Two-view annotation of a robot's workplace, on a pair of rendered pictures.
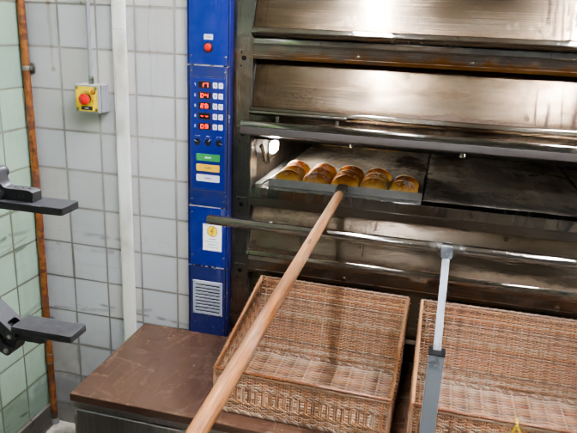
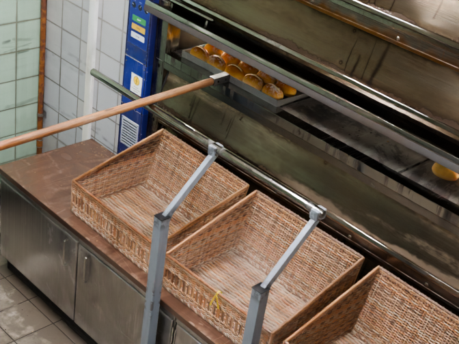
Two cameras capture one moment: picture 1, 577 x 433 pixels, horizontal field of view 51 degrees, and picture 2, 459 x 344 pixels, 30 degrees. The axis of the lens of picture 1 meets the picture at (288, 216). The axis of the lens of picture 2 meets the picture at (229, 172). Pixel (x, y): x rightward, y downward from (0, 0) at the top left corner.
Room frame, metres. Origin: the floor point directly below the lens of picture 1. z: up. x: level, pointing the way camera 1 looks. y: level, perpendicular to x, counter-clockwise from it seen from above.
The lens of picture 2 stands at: (-0.69, -1.74, 2.58)
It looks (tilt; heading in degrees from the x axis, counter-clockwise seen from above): 30 degrees down; 28
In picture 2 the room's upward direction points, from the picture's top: 9 degrees clockwise
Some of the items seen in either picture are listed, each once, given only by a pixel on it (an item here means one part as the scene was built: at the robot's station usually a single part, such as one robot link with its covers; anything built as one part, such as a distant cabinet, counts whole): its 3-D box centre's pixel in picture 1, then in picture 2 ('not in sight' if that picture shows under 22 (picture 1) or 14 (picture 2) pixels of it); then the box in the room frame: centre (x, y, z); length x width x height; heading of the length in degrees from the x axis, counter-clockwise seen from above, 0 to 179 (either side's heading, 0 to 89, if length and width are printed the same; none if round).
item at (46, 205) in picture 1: (39, 204); not in sight; (0.57, 0.25, 1.56); 0.07 x 0.03 x 0.01; 77
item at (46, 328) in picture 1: (49, 328); not in sight; (0.57, 0.25, 1.42); 0.07 x 0.03 x 0.01; 77
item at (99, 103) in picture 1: (91, 98); not in sight; (2.24, 0.74, 1.46); 0.10 x 0.07 x 0.10; 76
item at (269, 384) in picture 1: (316, 349); (158, 197); (1.81, -0.11, 0.72); 0.56 x 0.49 x 0.28; 75
